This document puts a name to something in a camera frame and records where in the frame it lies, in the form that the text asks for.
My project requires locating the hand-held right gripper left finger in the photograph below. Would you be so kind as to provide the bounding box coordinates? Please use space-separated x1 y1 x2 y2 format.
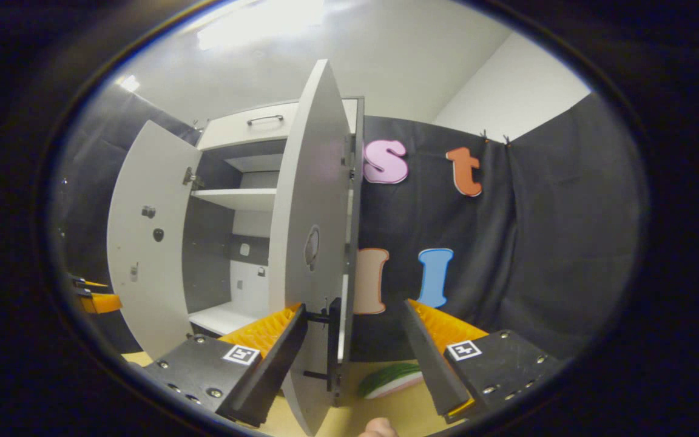
142 302 309 427

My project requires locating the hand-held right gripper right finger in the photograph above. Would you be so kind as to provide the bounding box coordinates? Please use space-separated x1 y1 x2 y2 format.
401 299 562 425

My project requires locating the white door with camera sticker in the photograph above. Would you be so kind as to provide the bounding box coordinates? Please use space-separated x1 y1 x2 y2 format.
107 120 203 360

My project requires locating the white cabinet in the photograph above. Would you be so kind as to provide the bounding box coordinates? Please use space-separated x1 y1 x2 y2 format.
183 97 365 407

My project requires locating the white door with black handle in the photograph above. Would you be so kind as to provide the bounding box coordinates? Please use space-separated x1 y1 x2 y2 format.
268 59 353 436

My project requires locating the white cabinet shelf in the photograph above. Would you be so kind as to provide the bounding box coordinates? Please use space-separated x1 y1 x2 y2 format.
191 188 277 212

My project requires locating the white cabinet drawer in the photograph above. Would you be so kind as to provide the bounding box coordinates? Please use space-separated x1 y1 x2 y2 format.
197 99 359 151

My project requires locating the toy watermelon slice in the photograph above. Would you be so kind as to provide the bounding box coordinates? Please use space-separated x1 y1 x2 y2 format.
359 362 424 399

